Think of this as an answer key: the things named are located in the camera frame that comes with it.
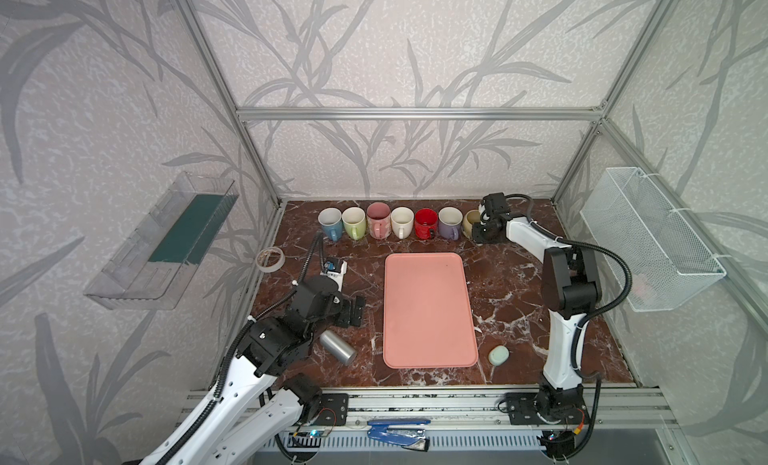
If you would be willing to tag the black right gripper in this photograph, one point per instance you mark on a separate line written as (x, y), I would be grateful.
(482, 230)

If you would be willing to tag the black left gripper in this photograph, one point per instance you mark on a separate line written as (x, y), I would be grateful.
(355, 312)

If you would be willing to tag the beige ceramic teapot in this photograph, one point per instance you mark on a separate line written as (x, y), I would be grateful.
(470, 219)

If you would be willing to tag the purple mug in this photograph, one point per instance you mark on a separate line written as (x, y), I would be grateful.
(450, 223)

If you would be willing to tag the red mug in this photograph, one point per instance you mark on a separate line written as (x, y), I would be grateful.
(426, 224)

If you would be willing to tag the white mug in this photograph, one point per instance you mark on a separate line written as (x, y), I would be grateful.
(402, 222)

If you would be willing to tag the light green mug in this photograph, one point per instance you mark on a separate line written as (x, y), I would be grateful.
(355, 222)

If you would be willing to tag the blue flower mug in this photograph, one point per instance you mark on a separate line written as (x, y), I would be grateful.
(330, 220)

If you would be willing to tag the pink mug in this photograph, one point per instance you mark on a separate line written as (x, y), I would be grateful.
(378, 220)

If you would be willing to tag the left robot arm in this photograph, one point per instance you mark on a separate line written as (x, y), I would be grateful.
(240, 413)

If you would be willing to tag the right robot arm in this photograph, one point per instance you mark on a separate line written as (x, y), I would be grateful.
(570, 289)

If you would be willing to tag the silver spray bottle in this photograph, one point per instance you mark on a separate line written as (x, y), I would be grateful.
(338, 347)

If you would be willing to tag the pink plastic tray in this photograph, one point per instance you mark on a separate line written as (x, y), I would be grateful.
(427, 315)

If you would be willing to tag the white tape roll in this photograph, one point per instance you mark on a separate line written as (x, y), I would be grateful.
(270, 260)

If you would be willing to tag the blue stapler tool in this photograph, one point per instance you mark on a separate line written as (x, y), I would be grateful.
(406, 433)

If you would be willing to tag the pale green soap bar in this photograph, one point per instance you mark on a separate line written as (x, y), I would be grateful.
(498, 355)

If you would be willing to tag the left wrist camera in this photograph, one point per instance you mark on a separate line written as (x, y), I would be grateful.
(335, 269)

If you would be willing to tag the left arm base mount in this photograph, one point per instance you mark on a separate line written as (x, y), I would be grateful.
(327, 409)

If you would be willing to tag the horizontal aluminium frame bar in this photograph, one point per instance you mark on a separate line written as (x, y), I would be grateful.
(247, 114)

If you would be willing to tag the white wire basket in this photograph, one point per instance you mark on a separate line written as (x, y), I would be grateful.
(628, 214)

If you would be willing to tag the clear plastic wall shelf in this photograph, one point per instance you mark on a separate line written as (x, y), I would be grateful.
(154, 266)

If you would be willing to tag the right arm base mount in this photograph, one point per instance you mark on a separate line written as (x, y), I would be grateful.
(528, 408)

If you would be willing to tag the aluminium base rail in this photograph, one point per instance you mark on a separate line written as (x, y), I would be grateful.
(480, 408)

